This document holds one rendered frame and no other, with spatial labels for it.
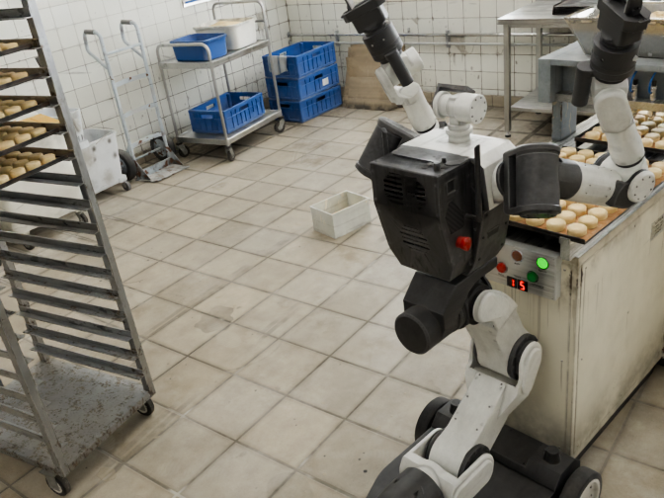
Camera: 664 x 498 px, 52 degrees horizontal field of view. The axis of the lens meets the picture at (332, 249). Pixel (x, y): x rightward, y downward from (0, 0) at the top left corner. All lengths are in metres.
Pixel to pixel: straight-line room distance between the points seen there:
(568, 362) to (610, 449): 0.53
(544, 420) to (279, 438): 0.98
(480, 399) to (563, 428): 0.33
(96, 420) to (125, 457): 0.18
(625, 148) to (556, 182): 0.22
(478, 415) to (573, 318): 0.39
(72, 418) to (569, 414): 1.80
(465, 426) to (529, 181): 0.86
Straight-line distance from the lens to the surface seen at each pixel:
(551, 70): 2.64
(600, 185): 1.64
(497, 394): 2.09
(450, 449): 2.07
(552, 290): 2.01
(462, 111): 1.60
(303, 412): 2.78
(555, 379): 2.22
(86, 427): 2.80
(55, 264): 2.80
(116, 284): 2.61
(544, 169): 1.51
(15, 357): 2.39
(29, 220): 2.79
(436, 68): 6.43
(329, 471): 2.53
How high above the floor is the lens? 1.78
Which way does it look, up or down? 27 degrees down
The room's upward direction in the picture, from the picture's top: 8 degrees counter-clockwise
